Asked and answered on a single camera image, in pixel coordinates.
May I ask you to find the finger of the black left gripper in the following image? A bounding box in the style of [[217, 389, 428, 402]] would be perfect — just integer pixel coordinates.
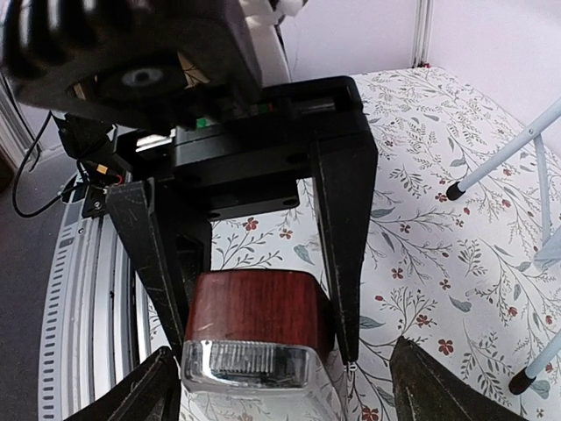
[[105, 181, 184, 355]]

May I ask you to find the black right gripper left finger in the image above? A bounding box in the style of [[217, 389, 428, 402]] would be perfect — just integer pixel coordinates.
[[69, 346, 181, 421]]

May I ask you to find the floral patterned table mat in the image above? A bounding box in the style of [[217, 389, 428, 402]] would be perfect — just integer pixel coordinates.
[[139, 65, 561, 421]]

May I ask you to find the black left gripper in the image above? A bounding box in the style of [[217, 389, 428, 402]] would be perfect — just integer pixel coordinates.
[[113, 75, 379, 367]]

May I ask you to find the light blue music stand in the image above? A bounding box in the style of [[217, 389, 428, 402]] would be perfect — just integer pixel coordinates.
[[446, 96, 561, 396]]

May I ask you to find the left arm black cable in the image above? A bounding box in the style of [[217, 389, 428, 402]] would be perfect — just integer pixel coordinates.
[[11, 113, 80, 218]]

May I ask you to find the aluminium base frame rail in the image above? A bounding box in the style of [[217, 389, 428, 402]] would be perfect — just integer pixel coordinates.
[[38, 176, 151, 420]]

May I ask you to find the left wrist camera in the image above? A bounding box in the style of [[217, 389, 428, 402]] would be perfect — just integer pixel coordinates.
[[0, 0, 308, 135]]

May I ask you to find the left aluminium frame post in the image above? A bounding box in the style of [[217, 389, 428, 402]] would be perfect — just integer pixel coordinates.
[[411, 0, 434, 68]]

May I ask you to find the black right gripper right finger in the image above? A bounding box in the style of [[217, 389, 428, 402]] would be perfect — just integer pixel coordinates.
[[389, 337, 522, 421]]

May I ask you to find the brown wooden metronome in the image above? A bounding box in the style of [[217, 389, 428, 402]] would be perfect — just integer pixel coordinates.
[[185, 269, 336, 362]]

